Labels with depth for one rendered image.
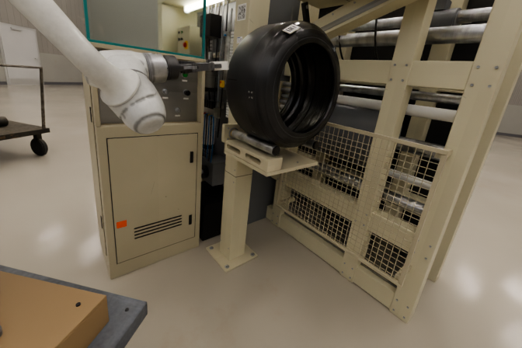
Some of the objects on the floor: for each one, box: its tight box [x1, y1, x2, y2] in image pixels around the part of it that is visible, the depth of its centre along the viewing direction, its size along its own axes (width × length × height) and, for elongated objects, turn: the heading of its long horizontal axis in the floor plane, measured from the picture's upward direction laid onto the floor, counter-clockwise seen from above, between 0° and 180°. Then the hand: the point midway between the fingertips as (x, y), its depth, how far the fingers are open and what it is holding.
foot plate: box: [206, 242, 258, 273], centre depth 170 cm, size 27×27×2 cm
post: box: [220, 0, 274, 260], centre depth 134 cm, size 13×13×250 cm
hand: (219, 65), depth 88 cm, fingers closed
